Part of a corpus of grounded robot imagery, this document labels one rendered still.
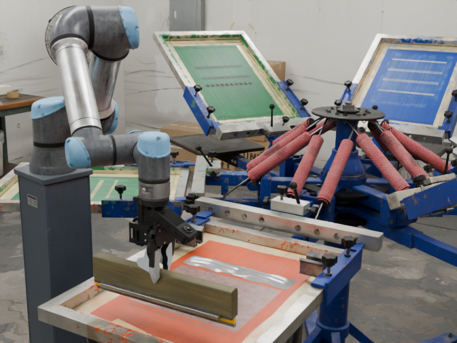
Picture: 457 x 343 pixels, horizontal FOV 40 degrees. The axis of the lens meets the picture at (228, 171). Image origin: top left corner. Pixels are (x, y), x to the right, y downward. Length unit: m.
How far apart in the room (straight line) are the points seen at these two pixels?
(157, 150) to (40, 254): 0.83
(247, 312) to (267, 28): 4.92
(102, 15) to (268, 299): 0.89
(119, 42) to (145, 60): 5.46
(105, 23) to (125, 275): 0.66
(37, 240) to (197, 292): 0.80
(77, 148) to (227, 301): 0.50
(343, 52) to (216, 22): 1.40
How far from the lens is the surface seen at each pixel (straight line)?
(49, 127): 2.06
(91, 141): 1.52
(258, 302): 1.76
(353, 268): 1.98
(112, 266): 1.65
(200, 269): 1.95
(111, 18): 1.76
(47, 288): 2.19
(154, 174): 1.46
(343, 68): 6.13
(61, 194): 2.08
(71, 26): 1.72
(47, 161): 2.08
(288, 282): 1.87
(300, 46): 6.28
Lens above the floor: 1.76
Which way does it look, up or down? 16 degrees down
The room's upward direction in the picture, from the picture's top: 1 degrees clockwise
